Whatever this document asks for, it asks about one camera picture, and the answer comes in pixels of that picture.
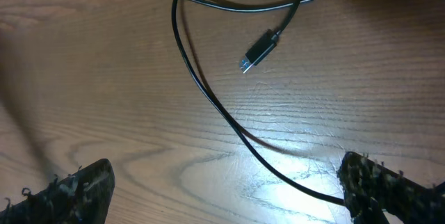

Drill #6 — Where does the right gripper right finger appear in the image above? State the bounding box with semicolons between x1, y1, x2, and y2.
337;152;444;224

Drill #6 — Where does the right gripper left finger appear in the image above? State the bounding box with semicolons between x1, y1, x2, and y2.
1;159;115;224

